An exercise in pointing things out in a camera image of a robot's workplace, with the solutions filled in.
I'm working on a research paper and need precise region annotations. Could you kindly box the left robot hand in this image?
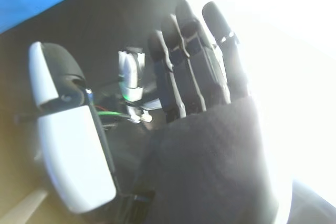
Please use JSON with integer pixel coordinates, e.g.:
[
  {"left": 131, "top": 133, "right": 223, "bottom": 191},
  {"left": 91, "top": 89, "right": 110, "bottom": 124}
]
[{"left": 28, "top": 0, "right": 295, "bottom": 224}]

